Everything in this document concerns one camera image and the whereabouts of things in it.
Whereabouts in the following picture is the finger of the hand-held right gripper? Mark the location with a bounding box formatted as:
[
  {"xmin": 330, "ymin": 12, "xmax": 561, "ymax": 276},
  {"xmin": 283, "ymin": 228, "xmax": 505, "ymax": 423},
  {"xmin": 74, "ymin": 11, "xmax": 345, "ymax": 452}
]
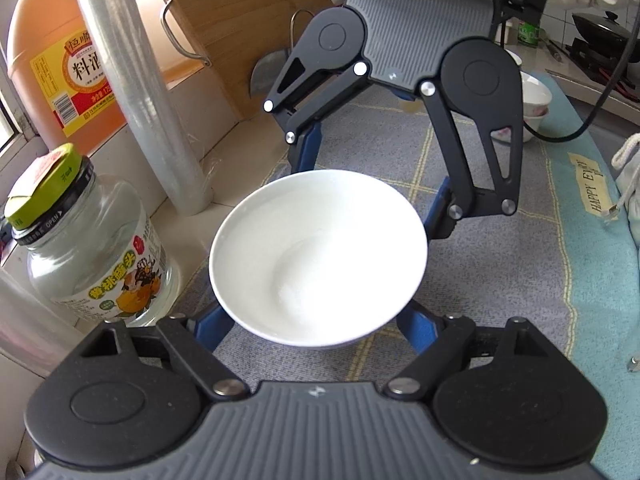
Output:
[
  {"xmin": 263, "ymin": 55, "xmax": 373, "ymax": 177},
  {"xmin": 419, "ymin": 79, "xmax": 525, "ymax": 241}
]

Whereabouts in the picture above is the white drawstring garment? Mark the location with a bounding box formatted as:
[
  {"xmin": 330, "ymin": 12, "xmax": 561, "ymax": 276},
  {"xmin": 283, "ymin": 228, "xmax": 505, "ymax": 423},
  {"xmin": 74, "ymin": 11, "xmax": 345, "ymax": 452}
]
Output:
[{"xmin": 602, "ymin": 132, "xmax": 640, "ymax": 248}]

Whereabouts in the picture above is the green label jar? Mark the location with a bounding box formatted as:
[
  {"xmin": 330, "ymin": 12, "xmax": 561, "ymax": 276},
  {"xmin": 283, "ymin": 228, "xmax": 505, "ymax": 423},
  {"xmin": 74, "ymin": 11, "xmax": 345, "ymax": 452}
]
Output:
[{"xmin": 517, "ymin": 20, "xmax": 541, "ymax": 46}]

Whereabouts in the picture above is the white floral bowl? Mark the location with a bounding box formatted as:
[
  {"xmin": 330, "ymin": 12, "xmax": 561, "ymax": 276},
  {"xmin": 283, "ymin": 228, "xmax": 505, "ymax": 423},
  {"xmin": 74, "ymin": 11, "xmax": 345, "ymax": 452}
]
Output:
[
  {"xmin": 209, "ymin": 170, "xmax": 429, "ymax": 351},
  {"xmin": 519, "ymin": 71, "xmax": 553, "ymax": 118},
  {"xmin": 520, "ymin": 110, "xmax": 548, "ymax": 143}
]

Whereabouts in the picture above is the black gas stove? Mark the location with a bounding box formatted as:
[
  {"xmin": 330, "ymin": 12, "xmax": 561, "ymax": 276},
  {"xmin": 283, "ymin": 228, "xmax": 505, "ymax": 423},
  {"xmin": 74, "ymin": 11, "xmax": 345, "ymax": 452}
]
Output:
[{"xmin": 565, "ymin": 35, "xmax": 640, "ymax": 93}]

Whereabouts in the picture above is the black handled kitchen knife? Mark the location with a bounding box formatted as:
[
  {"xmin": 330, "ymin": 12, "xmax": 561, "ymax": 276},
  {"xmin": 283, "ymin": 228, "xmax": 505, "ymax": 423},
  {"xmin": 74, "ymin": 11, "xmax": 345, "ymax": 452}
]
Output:
[{"xmin": 250, "ymin": 49, "xmax": 291, "ymax": 106}]

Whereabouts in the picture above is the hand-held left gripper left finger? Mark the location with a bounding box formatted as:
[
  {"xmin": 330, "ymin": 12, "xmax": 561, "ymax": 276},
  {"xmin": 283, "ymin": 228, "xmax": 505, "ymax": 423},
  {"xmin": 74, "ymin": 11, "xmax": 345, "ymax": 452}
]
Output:
[{"xmin": 82, "ymin": 305, "xmax": 251, "ymax": 401}]

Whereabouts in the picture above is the black cable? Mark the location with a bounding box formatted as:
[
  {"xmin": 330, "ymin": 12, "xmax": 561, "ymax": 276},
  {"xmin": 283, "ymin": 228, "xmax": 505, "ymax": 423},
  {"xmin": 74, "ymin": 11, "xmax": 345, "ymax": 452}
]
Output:
[{"xmin": 522, "ymin": 7, "xmax": 640, "ymax": 142}]

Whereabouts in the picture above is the clear glass jar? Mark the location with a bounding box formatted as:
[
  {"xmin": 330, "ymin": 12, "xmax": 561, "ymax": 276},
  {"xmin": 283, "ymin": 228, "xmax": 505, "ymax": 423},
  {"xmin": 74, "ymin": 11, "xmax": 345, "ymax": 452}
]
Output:
[{"xmin": 5, "ymin": 142, "xmax": 182, "ymax": 328}]

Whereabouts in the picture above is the metal wire rack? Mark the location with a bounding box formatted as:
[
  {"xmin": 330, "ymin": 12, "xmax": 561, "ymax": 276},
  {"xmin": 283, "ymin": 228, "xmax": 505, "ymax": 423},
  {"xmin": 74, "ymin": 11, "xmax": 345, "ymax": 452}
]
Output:
[{"xmin": 288, "ymin": 8, "xmax": 321, "ymax": 51}]

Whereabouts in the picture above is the bamboo cutting board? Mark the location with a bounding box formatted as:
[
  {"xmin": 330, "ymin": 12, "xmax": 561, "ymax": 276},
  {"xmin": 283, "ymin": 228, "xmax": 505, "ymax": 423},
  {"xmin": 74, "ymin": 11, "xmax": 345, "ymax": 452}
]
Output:
[{"xmin": 140, "ymin": 0, "xmax": 346, "ymax": 123}]

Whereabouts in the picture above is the grey and teal checked towel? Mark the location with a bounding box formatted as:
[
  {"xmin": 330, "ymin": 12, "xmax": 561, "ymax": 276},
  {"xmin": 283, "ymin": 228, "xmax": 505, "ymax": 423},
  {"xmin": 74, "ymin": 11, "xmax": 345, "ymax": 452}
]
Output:
[{"xmin": 165, "ymin": 67, "xmax": 640, "ymax": 480}]

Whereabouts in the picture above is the black wok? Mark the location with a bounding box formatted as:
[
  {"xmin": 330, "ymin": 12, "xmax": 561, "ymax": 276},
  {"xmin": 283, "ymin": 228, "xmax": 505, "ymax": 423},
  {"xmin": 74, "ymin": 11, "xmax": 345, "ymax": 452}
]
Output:
[{"xmin": 571, "ymin": 10, "xmax": 633, "ymax": 43}]

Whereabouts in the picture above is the orange cooking wine jug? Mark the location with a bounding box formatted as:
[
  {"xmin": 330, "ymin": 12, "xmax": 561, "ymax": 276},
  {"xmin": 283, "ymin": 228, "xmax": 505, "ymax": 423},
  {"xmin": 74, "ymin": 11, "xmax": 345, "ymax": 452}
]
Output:
[{"xmin": 6, "ymin": 0, "xmax": 193, "ymax": 143}]

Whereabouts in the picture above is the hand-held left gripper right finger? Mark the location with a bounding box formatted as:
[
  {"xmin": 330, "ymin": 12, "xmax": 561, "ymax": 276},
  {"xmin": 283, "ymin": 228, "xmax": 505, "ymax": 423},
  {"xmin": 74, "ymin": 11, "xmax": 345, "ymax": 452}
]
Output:
[{"xmin": 382, "ymin": 302, "xmax": 566, "ymax": 401}]

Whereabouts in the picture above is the large plastic wrap roll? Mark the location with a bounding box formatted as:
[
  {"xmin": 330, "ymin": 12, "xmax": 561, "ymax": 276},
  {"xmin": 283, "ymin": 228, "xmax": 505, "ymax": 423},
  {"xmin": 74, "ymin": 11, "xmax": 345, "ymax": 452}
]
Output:
[{"xmin": 74, "ymin": 0, "xmax": 213, "ymax": 217}]

